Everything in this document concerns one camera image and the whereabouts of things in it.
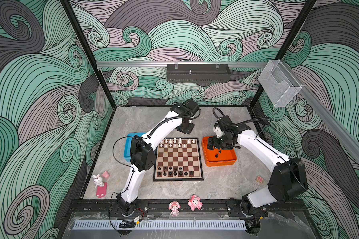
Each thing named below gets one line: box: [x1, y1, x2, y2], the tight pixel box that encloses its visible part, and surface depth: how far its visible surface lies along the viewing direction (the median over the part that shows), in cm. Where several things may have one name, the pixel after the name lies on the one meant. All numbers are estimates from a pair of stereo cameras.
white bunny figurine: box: [92, 174, 105, 188], surface depth 77 cm
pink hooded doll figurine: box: [168, 200, 181, 217], surface depth 73 cm
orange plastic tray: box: [201, 136, 237, 167], surface depth 93 cm
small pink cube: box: [101, 170, 110, 179], surface depth 85 cm
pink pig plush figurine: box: [187, 194, 203, 212], surface depth 74 cm
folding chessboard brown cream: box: [153, 137, 204, 182], surface depth 90 cm
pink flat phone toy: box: [95, 182, 108, 198], surface depth 80 cm
